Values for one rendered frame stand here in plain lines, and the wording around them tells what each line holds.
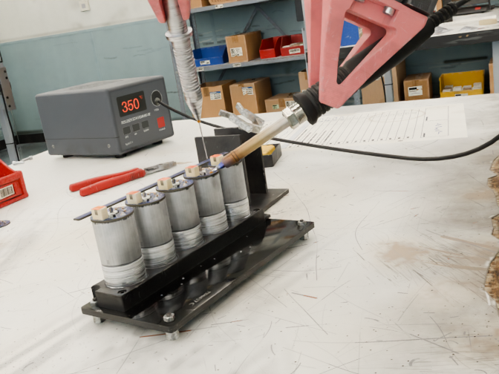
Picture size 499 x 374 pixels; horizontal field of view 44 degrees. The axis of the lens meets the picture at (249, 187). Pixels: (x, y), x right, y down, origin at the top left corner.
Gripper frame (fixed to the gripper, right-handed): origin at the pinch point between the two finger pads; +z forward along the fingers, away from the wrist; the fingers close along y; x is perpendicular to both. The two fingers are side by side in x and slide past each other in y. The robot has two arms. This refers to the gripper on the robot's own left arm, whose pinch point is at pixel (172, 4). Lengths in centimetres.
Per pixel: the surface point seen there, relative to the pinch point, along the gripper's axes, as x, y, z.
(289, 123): -2.0, -5.8, 9.7
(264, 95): -409, 2, 208
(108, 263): 7.8, 5.5, 11.8
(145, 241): 5.5, 3.8, 12.3
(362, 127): -35.1, -15.8, 30.1
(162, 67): -476, 89, 201
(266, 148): -24.5, -3.4, 25.0
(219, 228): 1.3, -0.2, 15.2
